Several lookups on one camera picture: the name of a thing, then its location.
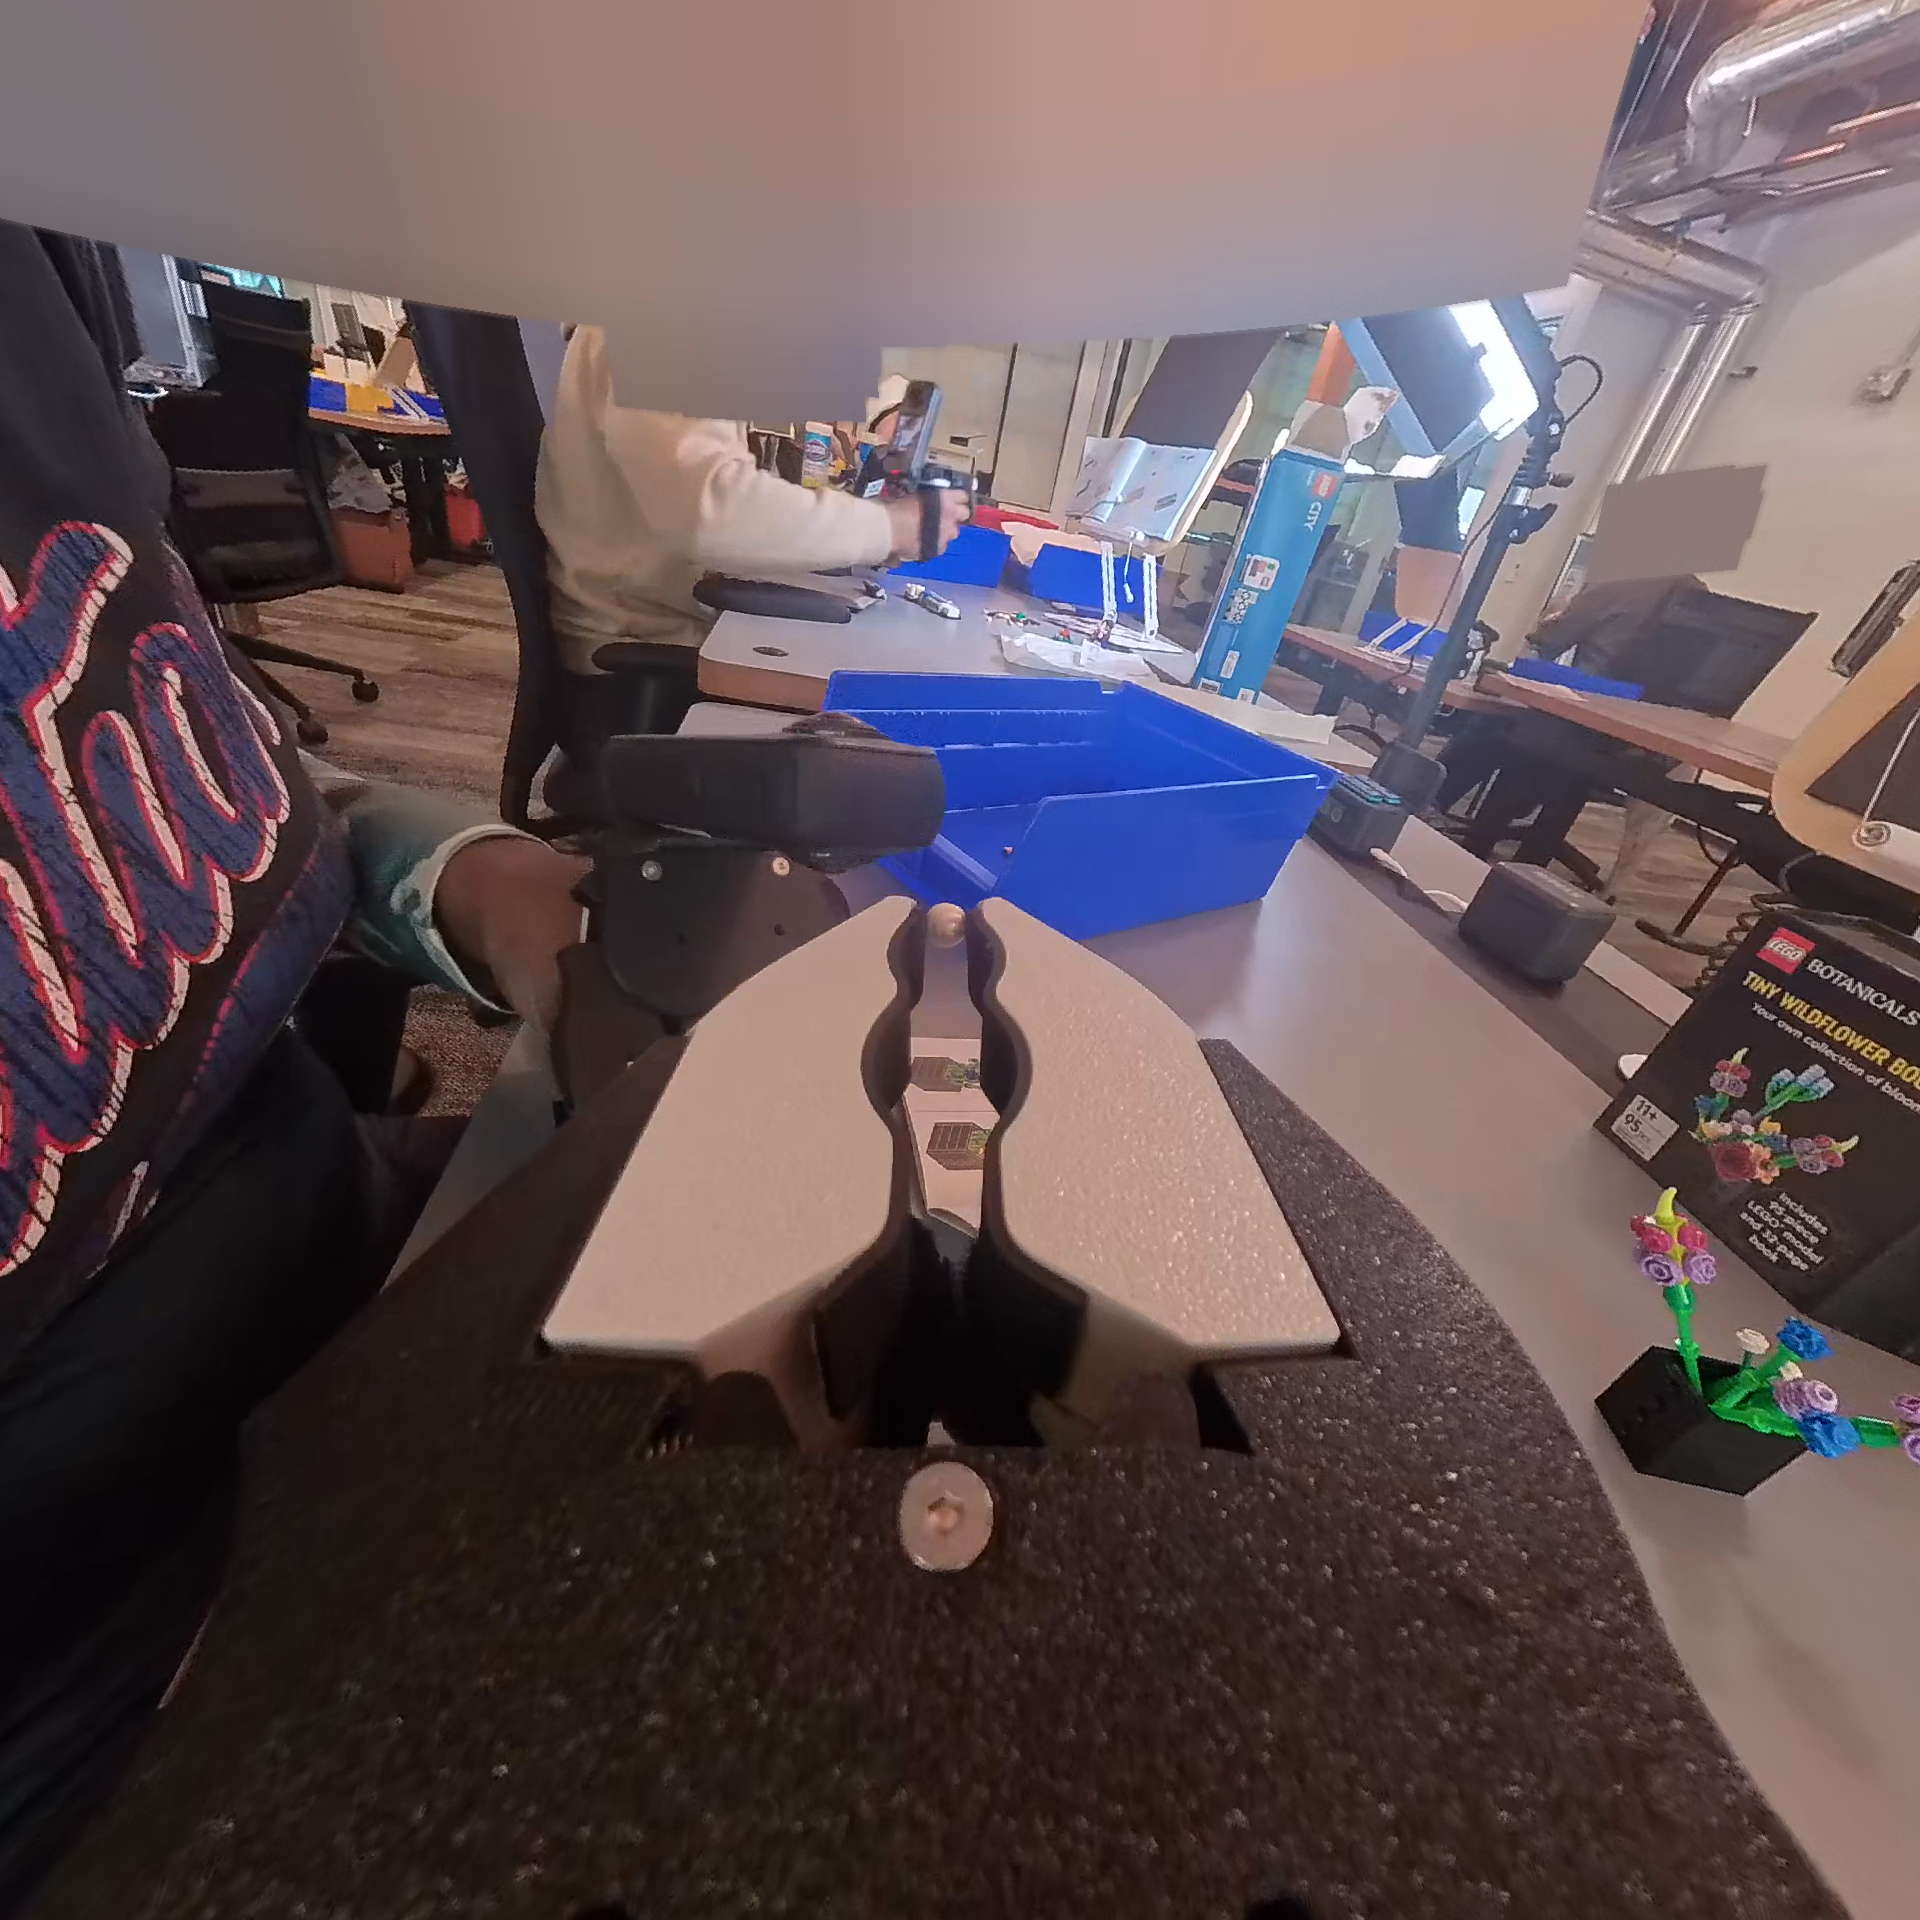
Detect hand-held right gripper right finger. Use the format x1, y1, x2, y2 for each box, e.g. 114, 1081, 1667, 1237
959, 897, 1346, 1441

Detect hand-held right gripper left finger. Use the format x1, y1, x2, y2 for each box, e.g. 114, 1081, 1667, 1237
540, 897, 937, 1441

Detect blue plastic bin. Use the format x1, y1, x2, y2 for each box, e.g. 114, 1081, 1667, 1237
825, 666, 1331, 938

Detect person's left forearm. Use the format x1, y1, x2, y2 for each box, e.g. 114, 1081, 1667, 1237
299, 773, 498, 1010

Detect lego flower model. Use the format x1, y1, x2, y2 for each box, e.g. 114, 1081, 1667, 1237
1590, 1185, 1920, 1502

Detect black lego set box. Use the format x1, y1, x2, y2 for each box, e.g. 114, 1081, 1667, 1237
1590, 915, 1920, 1351

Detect person's left hand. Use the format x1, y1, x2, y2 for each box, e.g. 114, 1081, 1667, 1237
436, 840, 589, 1020

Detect wooden board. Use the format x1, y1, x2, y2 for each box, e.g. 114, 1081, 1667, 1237
696, 610, 901, 716

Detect blue bins on far desk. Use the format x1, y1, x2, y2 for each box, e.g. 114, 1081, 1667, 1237
900, 525, 1172, 632

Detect black office chair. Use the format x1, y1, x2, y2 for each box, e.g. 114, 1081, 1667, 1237
150, 285, 386, 751
406, 299, 708, 827

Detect small grey box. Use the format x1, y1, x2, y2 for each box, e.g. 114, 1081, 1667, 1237
1462, 862, 1625, 989

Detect tall blue cardboard box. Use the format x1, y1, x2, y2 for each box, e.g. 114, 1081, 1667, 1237
1193, 449, 1358, 707

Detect person's dark printed sweatshirt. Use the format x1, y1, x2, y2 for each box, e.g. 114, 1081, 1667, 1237
0, 225, 571, 1920

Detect black light stand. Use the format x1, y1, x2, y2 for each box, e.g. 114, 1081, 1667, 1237
1404, 354, 1598, 788

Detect silver ventilation duct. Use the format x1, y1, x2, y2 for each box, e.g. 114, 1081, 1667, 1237
1590, 0, 1920, 302

